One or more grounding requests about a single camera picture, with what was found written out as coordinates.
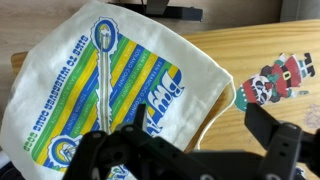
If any santa claus sticker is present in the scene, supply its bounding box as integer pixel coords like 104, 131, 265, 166
234, 52, 316, 112

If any pale pink sticker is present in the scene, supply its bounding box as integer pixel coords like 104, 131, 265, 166
304, 103, 320, 129

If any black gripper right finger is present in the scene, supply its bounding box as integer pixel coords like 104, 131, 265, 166
244, 102, 320, 180

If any black stand base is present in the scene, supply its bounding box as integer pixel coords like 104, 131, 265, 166
108, 0, 204, 22

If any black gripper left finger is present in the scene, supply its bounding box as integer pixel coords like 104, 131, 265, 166
63, 103, 214, 180

